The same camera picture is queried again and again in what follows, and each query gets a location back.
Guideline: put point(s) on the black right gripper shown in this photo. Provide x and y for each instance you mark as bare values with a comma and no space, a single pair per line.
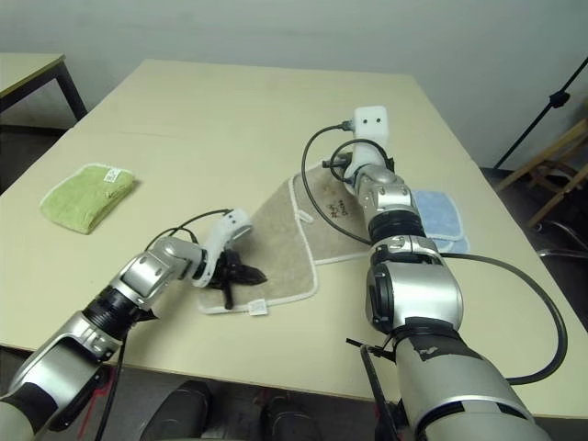
337,162

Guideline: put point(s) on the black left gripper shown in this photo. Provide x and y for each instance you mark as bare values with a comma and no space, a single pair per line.
225,273

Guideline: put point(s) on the beige towel with white trim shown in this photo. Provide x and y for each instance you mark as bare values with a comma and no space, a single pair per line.
280,229

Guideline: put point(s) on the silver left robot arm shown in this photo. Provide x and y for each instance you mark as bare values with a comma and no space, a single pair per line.
147,271

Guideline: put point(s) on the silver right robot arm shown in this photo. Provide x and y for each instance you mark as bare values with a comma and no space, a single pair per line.
413,285

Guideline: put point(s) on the blue folded towel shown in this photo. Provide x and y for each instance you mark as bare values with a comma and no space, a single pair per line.
436,216

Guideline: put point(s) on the green folded towel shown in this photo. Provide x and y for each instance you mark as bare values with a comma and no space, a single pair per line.
82,197

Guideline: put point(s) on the black robot right foot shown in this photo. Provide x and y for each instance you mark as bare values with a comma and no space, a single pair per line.
291,418

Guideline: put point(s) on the black robot foot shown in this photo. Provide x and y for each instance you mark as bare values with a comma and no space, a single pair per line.
291,418
177,413

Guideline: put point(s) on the black robot left foot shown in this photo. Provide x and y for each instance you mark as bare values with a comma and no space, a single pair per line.
177,413

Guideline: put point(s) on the wooden stool green cushion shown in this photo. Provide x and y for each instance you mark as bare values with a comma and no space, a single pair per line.
542,155

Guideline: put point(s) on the black office chair chrome base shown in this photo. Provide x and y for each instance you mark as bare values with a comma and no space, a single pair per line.
565,252

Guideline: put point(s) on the beige side table black legs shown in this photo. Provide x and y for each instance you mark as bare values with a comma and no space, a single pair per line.
23,69

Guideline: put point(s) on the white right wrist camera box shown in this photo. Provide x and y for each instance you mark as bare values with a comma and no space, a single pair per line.
371,121

